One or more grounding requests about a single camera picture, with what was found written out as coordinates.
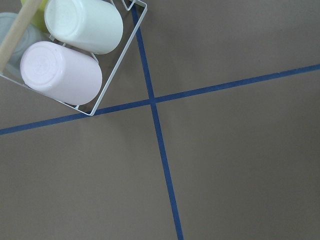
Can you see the pink cup in rack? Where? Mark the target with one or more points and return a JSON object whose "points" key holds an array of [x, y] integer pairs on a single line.
{"points": [[63, 74]]}

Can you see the white cup in rack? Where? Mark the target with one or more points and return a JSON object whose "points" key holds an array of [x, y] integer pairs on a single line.
{"points": [[95, 26]]}

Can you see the grey cup in rack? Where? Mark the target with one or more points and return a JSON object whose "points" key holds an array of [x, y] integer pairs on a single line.
{"points": [[31, 35]]}

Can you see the yellow cup in rack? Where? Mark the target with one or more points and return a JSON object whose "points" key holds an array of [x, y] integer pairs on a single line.
{"points": [[38, 19]]}

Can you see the white wire cup rack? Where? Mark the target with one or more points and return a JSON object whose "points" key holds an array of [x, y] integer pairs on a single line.
{"points": [[105, 82]]}

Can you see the wooden rack handle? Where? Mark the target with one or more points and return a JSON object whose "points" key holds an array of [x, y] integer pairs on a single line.
{"points": [[17, 30]]}

